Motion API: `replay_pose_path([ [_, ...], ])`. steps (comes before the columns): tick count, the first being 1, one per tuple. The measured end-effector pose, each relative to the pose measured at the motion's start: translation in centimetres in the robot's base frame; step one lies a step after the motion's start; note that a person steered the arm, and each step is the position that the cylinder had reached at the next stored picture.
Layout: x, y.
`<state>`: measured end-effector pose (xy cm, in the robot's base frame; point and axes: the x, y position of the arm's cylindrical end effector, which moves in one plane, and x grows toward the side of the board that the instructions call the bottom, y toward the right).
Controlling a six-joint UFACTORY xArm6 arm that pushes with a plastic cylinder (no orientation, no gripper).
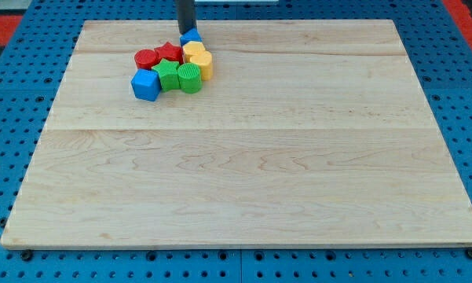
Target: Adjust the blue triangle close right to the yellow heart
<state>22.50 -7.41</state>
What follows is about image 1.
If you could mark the blue triangle block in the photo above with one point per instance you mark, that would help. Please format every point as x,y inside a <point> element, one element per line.
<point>190,35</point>

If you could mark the yellow heart block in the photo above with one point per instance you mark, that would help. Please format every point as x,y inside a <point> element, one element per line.
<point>192,48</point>

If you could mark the wooden board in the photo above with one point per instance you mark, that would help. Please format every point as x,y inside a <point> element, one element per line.
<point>311,134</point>

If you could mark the green cylinder block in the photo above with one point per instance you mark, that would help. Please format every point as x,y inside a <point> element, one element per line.
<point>189,76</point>

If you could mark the yellow cylinder block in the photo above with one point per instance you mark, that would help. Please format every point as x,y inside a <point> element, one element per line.
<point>204,61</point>

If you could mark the green star block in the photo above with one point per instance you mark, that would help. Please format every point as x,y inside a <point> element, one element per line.
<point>167,73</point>

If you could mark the blue cube block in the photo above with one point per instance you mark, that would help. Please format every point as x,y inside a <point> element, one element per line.
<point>146,85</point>

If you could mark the red star block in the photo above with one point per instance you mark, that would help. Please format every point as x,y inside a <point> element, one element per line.
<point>170,52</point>

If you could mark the red cylinder block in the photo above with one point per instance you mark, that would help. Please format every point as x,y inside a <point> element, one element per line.
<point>146,59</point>

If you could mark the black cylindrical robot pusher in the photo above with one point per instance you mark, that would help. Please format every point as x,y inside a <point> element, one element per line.
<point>186,15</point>

